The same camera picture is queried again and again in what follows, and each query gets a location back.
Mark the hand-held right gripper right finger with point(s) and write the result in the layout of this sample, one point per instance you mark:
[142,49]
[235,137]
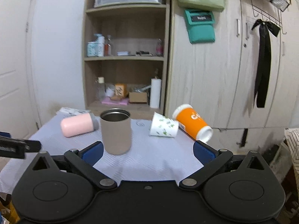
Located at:
[203,152]

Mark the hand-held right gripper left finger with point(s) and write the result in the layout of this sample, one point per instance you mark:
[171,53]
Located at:
[94,152]

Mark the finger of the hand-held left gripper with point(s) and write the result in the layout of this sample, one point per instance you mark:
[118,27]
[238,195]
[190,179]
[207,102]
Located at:
[16,145]

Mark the pink cup with grey lid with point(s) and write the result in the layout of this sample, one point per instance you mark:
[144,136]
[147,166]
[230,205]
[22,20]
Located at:
[77,124]

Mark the orange cup with white lid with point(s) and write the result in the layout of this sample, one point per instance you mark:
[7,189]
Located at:
[190,121]

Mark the white paper cup green print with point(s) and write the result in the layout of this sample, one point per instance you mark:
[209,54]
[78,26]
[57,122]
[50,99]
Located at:
[163,126]

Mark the beige metal cup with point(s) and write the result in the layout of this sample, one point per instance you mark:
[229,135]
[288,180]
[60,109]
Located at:
[115,133]

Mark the small white cup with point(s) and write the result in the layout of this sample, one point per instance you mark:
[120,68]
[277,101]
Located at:
[109,91]

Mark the white tablecloth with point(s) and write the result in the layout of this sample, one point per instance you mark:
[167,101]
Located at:
[151,158]

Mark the pink pad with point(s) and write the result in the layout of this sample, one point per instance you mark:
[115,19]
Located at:
[115,101]

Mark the clear bottle cream cap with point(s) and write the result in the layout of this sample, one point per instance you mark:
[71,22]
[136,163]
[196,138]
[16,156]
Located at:
[101,87]

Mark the yellow box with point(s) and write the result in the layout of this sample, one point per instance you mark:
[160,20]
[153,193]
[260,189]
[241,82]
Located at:
[8,211]

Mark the orange box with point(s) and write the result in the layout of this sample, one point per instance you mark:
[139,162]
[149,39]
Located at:
[121,90]

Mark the cardboard box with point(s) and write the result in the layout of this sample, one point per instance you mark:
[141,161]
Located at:
[137,97]

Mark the paper towel roll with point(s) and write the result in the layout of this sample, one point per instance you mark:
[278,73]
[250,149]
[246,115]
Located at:
[155,93]

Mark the light wooden wardrobe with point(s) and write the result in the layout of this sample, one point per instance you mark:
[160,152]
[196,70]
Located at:
[210,74]

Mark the white door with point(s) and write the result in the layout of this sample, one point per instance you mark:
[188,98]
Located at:
[14,63]

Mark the striped cloth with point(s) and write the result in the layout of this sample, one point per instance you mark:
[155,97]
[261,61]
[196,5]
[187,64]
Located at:
[292,142]

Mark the wooden shelf unit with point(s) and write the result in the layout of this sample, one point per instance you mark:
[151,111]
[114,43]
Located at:
[126,58]

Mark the white box green print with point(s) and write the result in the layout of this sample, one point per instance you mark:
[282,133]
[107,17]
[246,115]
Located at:
[94,49]

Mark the white paper stack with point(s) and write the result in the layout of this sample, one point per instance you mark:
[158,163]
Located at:
[123,53]

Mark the clear bottle red liquid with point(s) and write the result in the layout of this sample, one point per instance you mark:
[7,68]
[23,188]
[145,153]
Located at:
[108,46]

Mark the small black item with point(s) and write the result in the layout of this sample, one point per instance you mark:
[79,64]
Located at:
[143,53]

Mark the black ribbon bow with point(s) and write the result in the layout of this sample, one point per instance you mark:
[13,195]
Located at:
[264,58]

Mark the pink bottle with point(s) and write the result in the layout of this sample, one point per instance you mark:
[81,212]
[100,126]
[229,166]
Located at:
[159,49]

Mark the white spray bottle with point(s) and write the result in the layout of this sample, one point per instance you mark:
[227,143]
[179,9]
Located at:
[100,38]

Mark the teal bag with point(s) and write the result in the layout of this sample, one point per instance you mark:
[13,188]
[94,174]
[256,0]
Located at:
[202,31]

